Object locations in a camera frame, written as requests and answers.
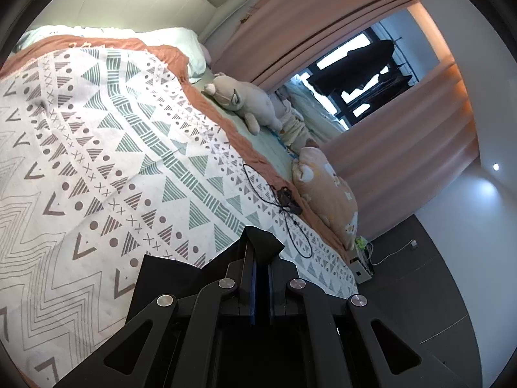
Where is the pink curtain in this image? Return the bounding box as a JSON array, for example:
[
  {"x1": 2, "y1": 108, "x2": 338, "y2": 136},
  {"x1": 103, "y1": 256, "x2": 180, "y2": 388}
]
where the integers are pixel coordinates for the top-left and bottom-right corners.
[
  {"x1": 210, "y1": 0, "x2": 417, "y2": 90},
  {"x1": 319, "y1": 54, "x2": 481, "y2": 243}
]

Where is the pink printed pillow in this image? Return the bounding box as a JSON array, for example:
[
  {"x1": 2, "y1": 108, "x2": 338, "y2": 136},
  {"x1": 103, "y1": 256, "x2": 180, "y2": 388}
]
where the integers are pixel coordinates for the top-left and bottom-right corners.
[{"x1": 291, "y1": 146, "x2": 359, "y2": 249}]

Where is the white pillow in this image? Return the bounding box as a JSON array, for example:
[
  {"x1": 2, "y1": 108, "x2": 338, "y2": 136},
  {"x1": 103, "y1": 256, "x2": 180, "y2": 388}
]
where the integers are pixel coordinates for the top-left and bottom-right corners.
[{"x1": 20, "y1": 26, "x2": 203, "y2": 81}]

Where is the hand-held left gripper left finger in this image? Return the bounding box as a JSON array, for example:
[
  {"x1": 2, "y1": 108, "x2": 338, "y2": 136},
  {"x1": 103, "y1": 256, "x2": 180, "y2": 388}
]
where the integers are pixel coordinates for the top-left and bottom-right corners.
[{"x1": 52, "y1": 226, "x2": 259, "y2": 388}]

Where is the patterned blanket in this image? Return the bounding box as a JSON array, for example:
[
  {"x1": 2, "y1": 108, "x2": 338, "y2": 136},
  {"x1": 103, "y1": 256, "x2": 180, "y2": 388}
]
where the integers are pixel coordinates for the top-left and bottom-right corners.
[{"x1": 0, "y1": 34, "x2": 360, "y2": 388}]

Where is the beige frilled cloth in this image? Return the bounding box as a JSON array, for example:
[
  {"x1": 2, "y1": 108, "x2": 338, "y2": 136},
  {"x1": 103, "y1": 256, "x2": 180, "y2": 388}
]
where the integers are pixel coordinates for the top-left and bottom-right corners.
[{"x1": 275, "y1": 93, "x2": 320, "y2": 152}]

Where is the white nightstand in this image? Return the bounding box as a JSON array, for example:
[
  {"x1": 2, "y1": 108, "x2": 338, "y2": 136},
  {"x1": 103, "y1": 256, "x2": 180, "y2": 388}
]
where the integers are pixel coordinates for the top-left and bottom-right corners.
[{"x1": 349, "y1": 246, "x2": 374, "y2": 284}]

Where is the white charger with cable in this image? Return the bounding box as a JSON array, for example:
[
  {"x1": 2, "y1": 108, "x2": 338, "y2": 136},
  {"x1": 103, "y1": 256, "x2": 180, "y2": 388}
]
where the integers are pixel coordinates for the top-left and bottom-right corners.
[{"x1": 369, "y1": 239, "x2": 418, "y2": 265}]

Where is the beige plush toy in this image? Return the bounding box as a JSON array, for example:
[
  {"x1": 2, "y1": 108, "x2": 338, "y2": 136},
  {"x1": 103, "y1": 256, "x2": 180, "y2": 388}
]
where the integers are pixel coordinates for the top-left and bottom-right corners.
[{"x1": 203, "y1": 73, "x2": 297, "y2": 135}]

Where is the hanging black jacket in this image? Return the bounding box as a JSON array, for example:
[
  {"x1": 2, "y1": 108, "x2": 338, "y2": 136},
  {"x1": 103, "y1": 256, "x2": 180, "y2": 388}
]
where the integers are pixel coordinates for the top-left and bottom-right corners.
[{"x1": 313, "y1": 39, "x2": 394, "y2": 93}]

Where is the black shirt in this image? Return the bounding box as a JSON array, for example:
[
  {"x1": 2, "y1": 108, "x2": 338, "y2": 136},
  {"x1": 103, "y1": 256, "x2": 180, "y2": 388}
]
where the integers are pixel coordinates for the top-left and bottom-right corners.
[{"x1": 127, "y1": 226, "x2": 285, "y2": 324}]

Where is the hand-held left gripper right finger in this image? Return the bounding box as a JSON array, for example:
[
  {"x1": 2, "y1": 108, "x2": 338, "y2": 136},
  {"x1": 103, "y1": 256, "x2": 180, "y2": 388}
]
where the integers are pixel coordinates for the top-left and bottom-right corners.
[{"x1": 264, "y1": 256, "x2": 457, "y2": 388}]

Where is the black cable with device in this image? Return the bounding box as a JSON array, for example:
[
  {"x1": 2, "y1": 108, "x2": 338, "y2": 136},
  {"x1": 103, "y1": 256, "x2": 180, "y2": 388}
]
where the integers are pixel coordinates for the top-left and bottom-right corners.
[{"x1": 242, "y1": 164, "x2": 312, "y2": 259}]

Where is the dark framed window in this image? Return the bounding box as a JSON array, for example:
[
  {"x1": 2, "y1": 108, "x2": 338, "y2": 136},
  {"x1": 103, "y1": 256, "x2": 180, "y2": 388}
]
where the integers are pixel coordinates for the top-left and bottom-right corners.
[{"x1": 301, "y1": 24, "x2": 417, "y2": 130}]

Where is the light quilt on windowsill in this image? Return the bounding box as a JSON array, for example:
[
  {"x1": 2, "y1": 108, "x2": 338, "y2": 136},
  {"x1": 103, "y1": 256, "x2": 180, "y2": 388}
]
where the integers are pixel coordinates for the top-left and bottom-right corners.
[{"x1": 283, "y1": 75, "x2": 348, "y2": 138}]

